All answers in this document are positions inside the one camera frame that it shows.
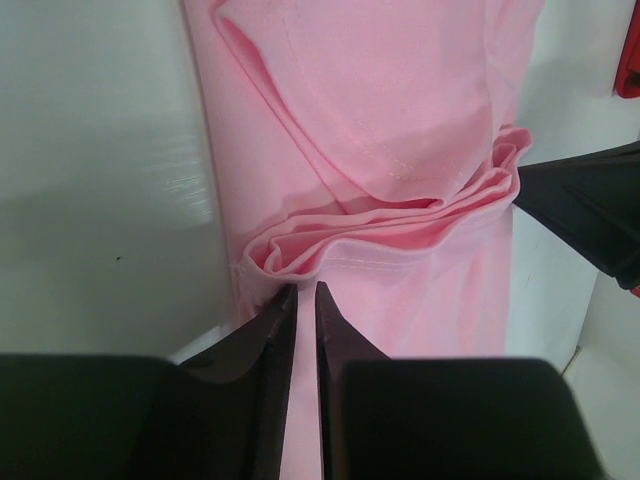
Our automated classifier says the folded red t shirt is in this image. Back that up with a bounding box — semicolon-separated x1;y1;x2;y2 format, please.
614;29;639;99

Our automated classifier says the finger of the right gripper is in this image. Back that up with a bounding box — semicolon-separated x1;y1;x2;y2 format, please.
515;141;639;290

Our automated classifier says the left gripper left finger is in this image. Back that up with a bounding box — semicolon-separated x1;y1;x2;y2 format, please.
1;285;298;479

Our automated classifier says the pink t shirt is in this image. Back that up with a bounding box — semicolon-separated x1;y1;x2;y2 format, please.
184;1;543;479

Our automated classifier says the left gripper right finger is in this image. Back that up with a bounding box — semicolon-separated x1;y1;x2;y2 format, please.
315;283;605;479

